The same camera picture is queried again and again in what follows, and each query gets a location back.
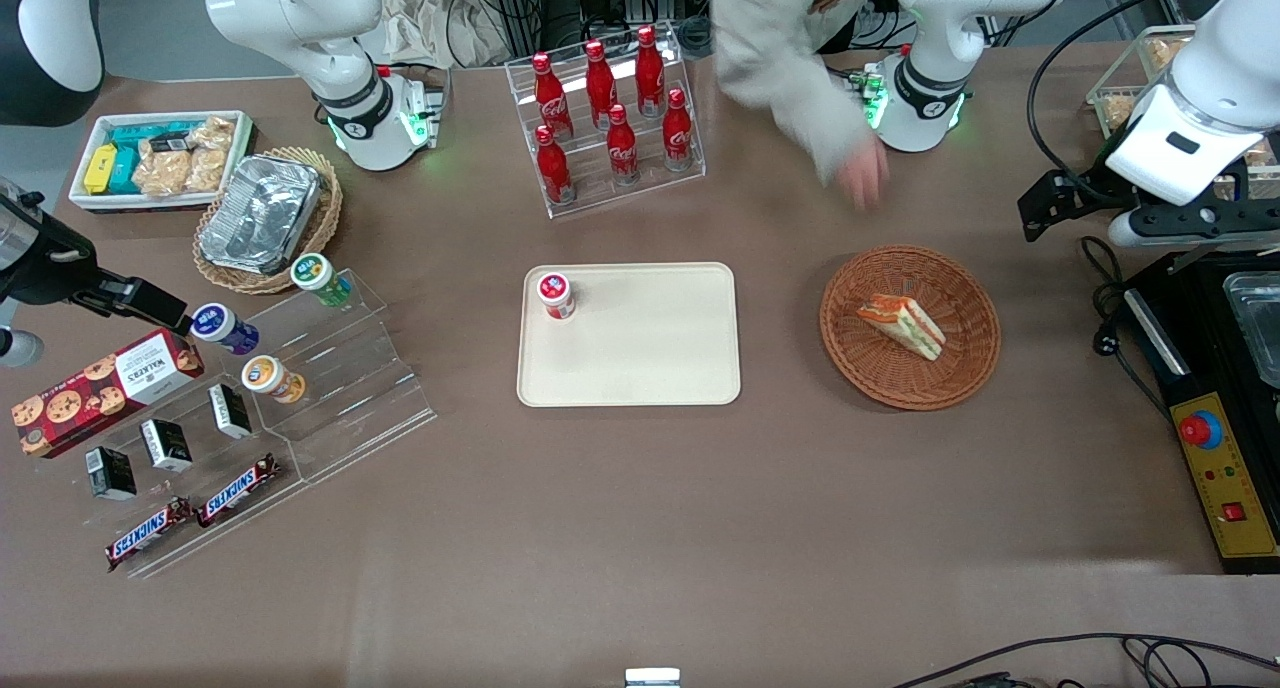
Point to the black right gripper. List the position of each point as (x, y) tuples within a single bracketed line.
[(48, 270)]

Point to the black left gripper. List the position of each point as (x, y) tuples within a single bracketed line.
[(1084, 192)]

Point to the triangular sandwich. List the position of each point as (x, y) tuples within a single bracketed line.
[(905, 324)]

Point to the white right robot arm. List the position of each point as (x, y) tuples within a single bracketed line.
[(300, 8)]

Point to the beige sleeved forearm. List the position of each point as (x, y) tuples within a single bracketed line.
[(770, 58)]

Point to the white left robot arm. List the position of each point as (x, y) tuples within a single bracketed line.
[(940, 28)]

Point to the round brown wicker basket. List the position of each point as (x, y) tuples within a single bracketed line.
[(900, 383)]

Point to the oval tan wicker basket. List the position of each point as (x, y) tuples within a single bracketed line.
[(325, 223)]

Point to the beige plastic tray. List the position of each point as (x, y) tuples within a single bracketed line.
[(640, 353)]

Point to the person's bare hand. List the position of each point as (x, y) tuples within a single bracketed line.
[(865, 176)]

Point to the white rectangular bin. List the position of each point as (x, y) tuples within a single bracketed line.
[(90, 203)]

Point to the yellow small box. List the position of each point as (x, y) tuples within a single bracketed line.
[(100, 170)]

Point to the bagged fried snack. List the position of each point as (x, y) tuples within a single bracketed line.
[(1165, 53), (1268, 154), (1118, 113)]

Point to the teal small box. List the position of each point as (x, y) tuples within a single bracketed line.
[(145, 131), (125, 170)]

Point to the red Walkers cookie box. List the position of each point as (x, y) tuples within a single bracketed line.
[(100, 393)]

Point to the clear bag of crackers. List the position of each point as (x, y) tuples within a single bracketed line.
[(160, 173), (213, 133), (207, 168)]

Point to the purple-lid snack cup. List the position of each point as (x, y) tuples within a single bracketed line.
[(222, 328)]

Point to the black countertop appliance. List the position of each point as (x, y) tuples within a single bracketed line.
[(1200, 348)]

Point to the small black carton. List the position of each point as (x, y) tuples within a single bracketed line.
[(166, 446), (111, 473), (230, 411)]

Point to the aluminium foil container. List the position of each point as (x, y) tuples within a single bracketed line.
[(260, 213)]

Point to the steel pan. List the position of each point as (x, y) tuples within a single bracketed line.
[(1260, 318)]

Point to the orange-lid snack cup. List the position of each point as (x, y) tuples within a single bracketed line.
[(270, 378)]

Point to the green-lid snack cup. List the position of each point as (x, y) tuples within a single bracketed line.
[(318, 276)]

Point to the red emergency stop button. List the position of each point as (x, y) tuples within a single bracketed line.
[(1200, 430)]

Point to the Snickers chocolate bar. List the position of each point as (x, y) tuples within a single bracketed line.
[(238, 490), (148, 535)]

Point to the clear acrylic stepped display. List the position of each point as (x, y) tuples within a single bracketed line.
[(350, 388)]

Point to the yellow control panel box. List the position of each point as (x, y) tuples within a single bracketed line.
[(1235, 478)]

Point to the red cola bottle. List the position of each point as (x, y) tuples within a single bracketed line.
[(650, 68), (551, 93), (600, 83), (677, 133), (554, 168), (623, 148)]

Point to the crumpled beige paper bag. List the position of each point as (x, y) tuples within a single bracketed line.
[(420, 23)]

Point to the clear acrylic bottle rack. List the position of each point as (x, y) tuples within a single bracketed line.
[(590, 196)]

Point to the red-lid white yogurt cup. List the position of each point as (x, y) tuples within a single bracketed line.
[(556, 293)]

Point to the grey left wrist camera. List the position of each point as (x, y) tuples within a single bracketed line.
[(1125, 230)]

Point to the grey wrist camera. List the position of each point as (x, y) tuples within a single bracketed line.
[(22, 348), (1125, 230)]

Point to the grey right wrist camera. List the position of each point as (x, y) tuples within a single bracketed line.
[(22, 348)]

